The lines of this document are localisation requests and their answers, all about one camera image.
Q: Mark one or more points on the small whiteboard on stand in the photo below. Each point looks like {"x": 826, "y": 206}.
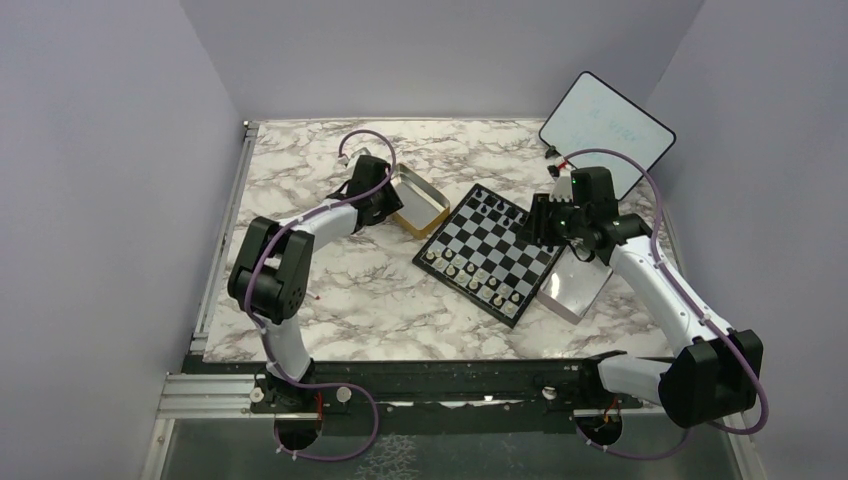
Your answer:
{"x": 592, "y": 114}

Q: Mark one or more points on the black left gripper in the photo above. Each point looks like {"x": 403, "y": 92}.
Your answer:
{"x": 392, "y": 202}

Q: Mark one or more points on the yellow metal tin box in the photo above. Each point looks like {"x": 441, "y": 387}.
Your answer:
{"x": 424, "y": 208}

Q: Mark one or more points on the aluminium frame rail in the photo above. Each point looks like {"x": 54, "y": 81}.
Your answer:
{"x": 208, "y": 301}

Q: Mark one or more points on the silver metal tin lid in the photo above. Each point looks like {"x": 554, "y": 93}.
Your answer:
{"x": 572, "y": 287}

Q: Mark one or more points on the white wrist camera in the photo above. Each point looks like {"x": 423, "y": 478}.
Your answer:
{"x": 562, "y": 189}

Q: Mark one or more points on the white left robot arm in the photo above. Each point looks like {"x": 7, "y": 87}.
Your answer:
{"x": 271, "y": 272}

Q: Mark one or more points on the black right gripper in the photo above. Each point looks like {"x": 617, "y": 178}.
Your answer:
{"x": 536, "y": 227}

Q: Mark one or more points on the black and white chessboard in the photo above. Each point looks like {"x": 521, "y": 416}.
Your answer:
{"x": 492, "y": 247}

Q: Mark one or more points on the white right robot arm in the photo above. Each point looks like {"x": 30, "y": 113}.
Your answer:
{"x": 715, "y": 369}

